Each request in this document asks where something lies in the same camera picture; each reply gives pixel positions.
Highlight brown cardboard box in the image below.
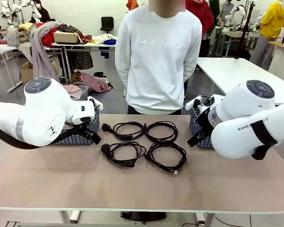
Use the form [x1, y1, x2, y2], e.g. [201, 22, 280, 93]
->
[53, 31, 80, 44]

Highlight black USB cable coil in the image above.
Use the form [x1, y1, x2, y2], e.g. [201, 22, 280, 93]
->
[144, 140, 187, 176]

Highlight white cabinet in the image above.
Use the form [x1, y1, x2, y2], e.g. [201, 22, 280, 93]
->
[268, 41, 284, 80]

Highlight white background table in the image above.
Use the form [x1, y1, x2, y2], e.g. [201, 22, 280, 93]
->
[51, 42, 116, 83]

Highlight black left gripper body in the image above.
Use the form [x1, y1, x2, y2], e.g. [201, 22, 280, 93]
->
[80, 122, 97, 139]

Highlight person right forearm white sleeve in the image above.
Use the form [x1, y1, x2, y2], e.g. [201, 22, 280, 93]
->
[115, 63, 132, 97]

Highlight black office chair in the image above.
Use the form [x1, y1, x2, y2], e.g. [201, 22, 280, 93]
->
[100, 16, 115, 31]

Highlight black right arm hose straps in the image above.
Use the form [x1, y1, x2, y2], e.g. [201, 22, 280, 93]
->
[250, 119, 278, 161]

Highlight black white grid cloth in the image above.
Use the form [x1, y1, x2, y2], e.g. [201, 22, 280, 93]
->
[74, 52, 94, 70]

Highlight person in white sweatshirt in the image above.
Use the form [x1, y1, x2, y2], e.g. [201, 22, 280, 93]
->
[115, 0, 203, 116]

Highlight clear plastic storage bin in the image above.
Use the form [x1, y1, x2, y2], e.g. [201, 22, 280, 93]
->
[68, 85, 90, 100]

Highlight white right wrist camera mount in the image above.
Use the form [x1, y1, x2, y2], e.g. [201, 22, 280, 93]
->
[186, 94, 224, 110]

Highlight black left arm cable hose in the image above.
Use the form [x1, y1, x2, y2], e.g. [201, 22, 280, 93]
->
[0, 122, 90, 150]

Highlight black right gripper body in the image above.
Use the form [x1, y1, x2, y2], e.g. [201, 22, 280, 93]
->
[193, 96, 213, 139]

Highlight thin black coiled cable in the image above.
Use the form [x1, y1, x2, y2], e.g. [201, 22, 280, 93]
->
[144, 121, 178, 144]

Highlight masked person in black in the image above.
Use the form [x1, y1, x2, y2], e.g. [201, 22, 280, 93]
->
[29, 0, 52, 23]

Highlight grey-blue plastic basket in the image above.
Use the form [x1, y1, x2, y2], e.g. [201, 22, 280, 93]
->
[189, 111, 215, 149]
[53, 107, 100, 146]

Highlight red checked clothes pile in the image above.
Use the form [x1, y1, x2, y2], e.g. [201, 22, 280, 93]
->
[71, 69, 114, 93]

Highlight red white checkered cloth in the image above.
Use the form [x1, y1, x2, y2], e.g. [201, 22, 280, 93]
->
[30, 20, 62, 82]

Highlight open cardboard box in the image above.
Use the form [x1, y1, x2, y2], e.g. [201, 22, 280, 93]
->
[20, 61, 35, 83]

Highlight black tripod stand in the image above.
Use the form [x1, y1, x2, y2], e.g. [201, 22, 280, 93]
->
[235, 0, 255, 60]

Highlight black power cable with plug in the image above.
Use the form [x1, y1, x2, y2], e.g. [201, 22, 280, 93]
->
[100, 141, 147, 167]
[101, 122, 146, 142]

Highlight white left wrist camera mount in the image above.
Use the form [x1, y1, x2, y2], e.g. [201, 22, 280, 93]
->
[87, 96, 104, 111]

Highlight white ironing board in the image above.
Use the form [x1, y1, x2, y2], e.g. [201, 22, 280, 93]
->
[0, 44, 24, 93]

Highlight white yellow clothes heap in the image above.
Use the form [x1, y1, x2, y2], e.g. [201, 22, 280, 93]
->
[84, 33, 116, 45]

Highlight orange hanging garment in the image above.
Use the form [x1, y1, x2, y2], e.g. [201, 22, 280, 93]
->
[126, 0, 140, 10]

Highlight black chair base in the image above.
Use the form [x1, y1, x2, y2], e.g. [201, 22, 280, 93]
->
[120, 211, 168, 222]

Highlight person left forearm white sleeve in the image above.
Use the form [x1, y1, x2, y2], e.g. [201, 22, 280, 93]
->
[183, 59, 203, 83]

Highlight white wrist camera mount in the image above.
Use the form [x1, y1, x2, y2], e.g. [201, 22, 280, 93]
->
[186, 94, 224, 110]
[87, 96, 104, 111]

